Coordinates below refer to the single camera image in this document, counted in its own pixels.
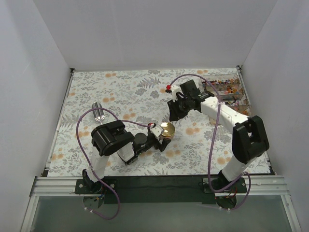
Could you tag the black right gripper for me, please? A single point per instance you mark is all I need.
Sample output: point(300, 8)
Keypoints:
point(178, 106)

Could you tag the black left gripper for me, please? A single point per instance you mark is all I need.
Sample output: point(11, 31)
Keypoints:
point(157, 141)

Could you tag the clear plastic jar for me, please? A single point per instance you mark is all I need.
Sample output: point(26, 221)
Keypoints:
point(169, 138)

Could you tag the round wooden jar lid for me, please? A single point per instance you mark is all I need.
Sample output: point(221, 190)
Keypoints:
point(168, 130)

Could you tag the clear acrylic candy organizer box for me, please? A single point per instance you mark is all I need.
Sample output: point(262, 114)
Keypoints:
point(231, 91)

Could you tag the silver metal scoop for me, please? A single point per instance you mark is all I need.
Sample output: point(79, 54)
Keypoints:
point(98, 113)

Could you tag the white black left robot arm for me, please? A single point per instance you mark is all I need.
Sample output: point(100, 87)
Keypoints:
point(111, 138)

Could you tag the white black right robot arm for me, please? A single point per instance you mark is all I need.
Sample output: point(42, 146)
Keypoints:
point(249, 138)

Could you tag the floral patterned table cloth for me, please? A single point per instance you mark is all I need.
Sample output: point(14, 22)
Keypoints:
point(138, 98)

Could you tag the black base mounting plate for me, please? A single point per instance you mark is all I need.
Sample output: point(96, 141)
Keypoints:
point(161, 189)

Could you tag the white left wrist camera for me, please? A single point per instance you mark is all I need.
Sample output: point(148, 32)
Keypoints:
point(155, 130)

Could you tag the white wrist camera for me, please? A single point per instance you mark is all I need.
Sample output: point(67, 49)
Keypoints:
point(155, 130)
point(173, 90)

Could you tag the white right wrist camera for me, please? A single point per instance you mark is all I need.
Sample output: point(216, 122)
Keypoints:
point(173, 90)

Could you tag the aluminium front frame rail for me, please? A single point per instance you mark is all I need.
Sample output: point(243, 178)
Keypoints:
point(258, 185)

